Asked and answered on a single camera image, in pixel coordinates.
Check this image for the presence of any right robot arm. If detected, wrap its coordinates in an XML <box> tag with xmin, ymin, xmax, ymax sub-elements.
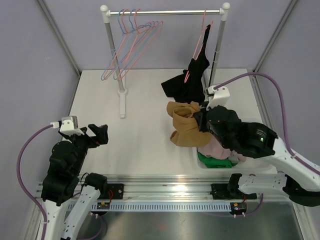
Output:
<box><xmin>194</xmin><ymin>105</ymin><xmax>320</xmax><ymax>207</ymax></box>

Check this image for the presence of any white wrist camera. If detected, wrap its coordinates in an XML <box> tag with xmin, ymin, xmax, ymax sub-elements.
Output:
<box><xmin>50</xmin><ymin>115</ymin><xmax>85</xmax><ymax>136</ymax></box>
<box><xmin>205</xmin><ymin>85</ymin><xmax>230</xmax><ymax>111</ymax></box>

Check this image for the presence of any right small circuit board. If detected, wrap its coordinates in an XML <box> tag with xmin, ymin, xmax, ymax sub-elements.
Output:
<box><xmin>230</xmin><ymin>202</ymin><xmax>247</xmax><ymax>212</ymax></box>

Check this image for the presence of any pink hanger of grey top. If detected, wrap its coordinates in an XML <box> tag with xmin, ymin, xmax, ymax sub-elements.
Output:
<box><xmin>101</xmin><ymin>9</ymin><xmax>164</xmax><ymax>81</ymax></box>

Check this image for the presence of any black tank top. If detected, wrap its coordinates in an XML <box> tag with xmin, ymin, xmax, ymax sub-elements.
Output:
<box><xmin>161</xmin><ymin>25</ymin><xmax>211</xmax><ymax>104</ymax></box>

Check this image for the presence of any white metal clothes rack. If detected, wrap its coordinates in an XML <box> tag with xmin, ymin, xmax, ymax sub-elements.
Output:
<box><xmin>100</xmin><ymin>2</ymin><xmax>231</xmax><ymax>119</ymax></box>

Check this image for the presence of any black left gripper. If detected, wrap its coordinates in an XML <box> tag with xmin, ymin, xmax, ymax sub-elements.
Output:
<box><xmin>64</xmin><ymin>123</ymin><xmax>108</xmax><ymax>174</ymax></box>

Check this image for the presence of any aluminium mounting rail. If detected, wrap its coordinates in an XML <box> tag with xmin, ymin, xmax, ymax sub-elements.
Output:
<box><xmin>104</xmin><ymin>174</ymin><xmax>230</xmax><ymax>202</ymax></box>

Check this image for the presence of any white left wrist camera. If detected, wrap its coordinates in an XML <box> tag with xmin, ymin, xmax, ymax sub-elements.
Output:
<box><xmin>50</xmin><ymin>115</ymin><xmax>85</xmax><ymax>136</ymax></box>

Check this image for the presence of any grey tank top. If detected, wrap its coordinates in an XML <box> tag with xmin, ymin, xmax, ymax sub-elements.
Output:
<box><xmin>228</xmin><ymin>155</ymin><xmax>239</xmax><ymax>165</ymax></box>

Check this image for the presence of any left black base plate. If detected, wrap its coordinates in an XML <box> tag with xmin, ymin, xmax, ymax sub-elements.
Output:
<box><xmin>98</xmin><ymin>183</ymin><xmax>125</xmax><ymax>200</ymax></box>

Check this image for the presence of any small circuit board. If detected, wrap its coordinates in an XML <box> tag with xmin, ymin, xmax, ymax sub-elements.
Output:
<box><xmin>230</xmin><ymin>202</ymin><xmax>247</xmax><ymax>212</ymax></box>
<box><xmin>97</xmin><ymin>202</ymin><xmax>110</xmax><ymax>210</ymax></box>

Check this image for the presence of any left small circuit board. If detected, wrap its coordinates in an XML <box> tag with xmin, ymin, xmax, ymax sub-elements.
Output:
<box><xmin>97</xmin><ymin>202</ymin><xmax>110</xmax><ymax>210</ymax></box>

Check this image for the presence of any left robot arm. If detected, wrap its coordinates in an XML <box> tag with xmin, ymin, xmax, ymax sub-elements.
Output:
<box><xmin>41</xmin><ymin>124</ymin><xmax>109</xmax><ymax>240</ymax></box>

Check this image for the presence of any pink hanger of brown top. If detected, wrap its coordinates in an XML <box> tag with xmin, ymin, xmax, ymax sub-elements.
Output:
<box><xmin>116</xmin><ymin>8</ymin><xmax>165</xmax><ymax>82</ymax></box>

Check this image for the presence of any blue wire hanger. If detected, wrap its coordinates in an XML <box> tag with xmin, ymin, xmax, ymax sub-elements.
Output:
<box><xmin>100</xmin><ymin>5</ymin><xmax>152</xmax><ymax>82</ymax></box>

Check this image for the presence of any brown tank top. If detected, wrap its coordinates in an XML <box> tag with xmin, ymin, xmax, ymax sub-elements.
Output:
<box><xmin>166</xmin><ymin>101</ymin><xmax>213</xmax><ymax>148</ymax></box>

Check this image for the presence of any white slotted cable duct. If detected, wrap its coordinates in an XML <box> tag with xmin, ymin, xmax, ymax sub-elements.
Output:
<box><xmin>67</xmin><ymin>201</ymin><xmax>232</xmax><ymax>213</ymax></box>

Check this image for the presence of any mauve tank top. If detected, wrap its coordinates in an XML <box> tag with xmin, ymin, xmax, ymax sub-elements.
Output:
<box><xmin>197</xmin><ymin>136</ymin><xmax>247</xmax><ymax>163</ymax></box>

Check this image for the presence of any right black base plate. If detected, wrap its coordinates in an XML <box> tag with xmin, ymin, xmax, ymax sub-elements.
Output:
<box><xmin>210</xmin><ymin>183</ymin><xmax>243</xmax><ymax>200</ymax></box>

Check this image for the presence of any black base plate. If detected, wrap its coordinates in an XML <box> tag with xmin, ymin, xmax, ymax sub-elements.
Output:
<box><xmin>210</xmin><ymin>183</ymin><xmax>243</xmax><ymax>200</ymax></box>
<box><xmin>98</xmin><ymin>183</ymin><xmax>125</xmax><ymax>200</ymax></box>

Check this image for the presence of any blue hanger of mauve top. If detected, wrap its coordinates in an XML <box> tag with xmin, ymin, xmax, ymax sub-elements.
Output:
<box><xmin>112</xmin><ymin>8</ymin><xmax>162</xmax><ymax>81</ymax></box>

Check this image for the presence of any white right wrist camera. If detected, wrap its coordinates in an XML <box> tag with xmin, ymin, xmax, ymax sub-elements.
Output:
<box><xmin>205</xmin><ymin>85</ymin><xmax>230</xmax><ymax>111</ymax></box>

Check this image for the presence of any white plastic basket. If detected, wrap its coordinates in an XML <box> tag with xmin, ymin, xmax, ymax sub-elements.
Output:
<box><xmin>192</xmin><ymin>147</ymin><xmax>274</xmax><ymax>174</ymax></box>

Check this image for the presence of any pink hanger of black top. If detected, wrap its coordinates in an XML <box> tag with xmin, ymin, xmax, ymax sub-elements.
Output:
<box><xmin>184</xmin><ymin>8</ymin><xmax>214</xmax><ymax>83</ymax></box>

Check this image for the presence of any green tank top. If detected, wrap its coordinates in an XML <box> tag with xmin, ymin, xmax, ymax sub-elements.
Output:
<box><xmin>197</xmin><ymin>152</ymin><xmax>238</xmax><ymax>169</ymax></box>

